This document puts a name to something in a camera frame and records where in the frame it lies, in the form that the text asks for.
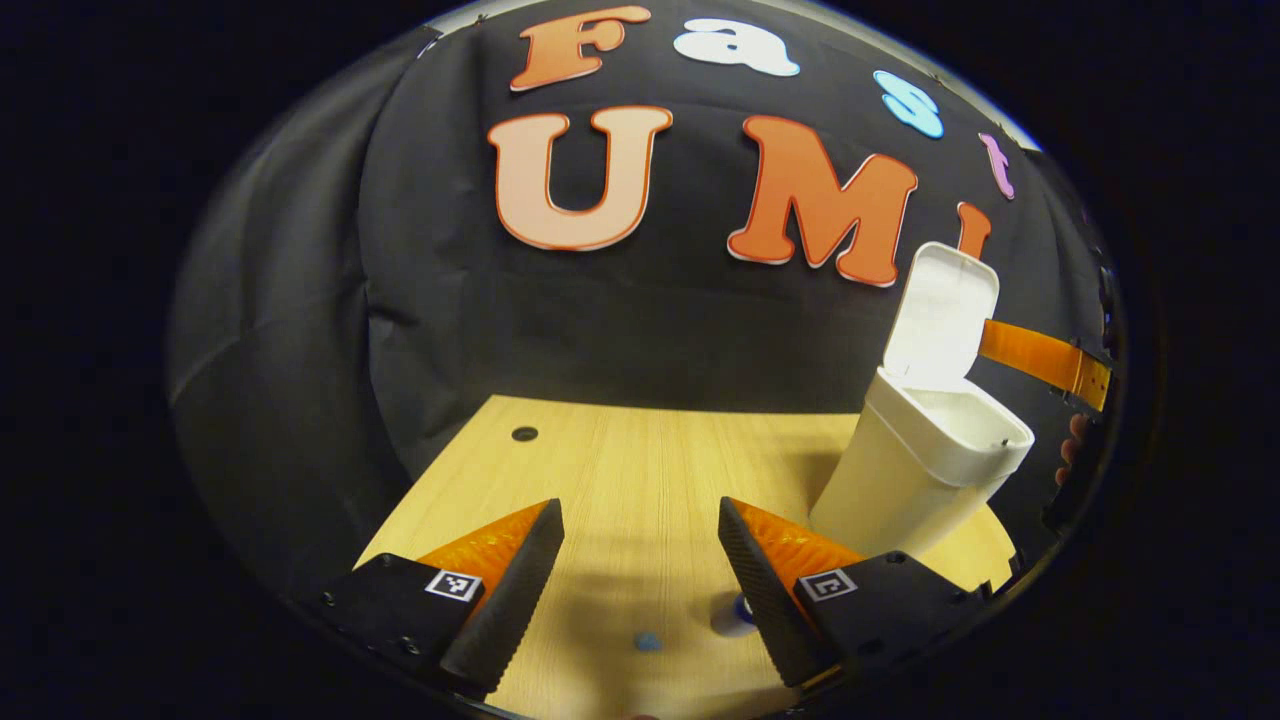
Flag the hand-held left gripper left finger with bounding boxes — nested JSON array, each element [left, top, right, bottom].
[[310, 498, 566, 701]]

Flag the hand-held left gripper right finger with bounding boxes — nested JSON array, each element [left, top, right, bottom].
[[717, 496, 996, 691]]

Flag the silver blue pop can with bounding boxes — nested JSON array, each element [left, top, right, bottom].
[[710, 590, 759, 638]]

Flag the white desktop garbage bin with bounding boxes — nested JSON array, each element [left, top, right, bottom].
[[808, 241, 1036, 561]]

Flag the wooden desktop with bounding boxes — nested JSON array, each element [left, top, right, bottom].
[[352, 394, 1019, 720]]

